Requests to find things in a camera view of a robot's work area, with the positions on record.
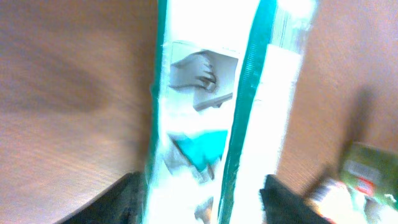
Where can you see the green 3M gloves packet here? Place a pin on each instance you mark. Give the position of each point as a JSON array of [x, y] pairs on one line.
[[225, 78]]

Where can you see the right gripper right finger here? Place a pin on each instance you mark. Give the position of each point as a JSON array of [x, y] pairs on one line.
[[284, 207]]

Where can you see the green lid jar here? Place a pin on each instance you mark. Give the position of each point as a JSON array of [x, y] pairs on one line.
[[371, 171]]

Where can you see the orange small box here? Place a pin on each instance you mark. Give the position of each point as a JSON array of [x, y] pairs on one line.
[[331, 200]]

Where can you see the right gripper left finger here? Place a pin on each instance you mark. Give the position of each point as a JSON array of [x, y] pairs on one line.
[[118, 204]]

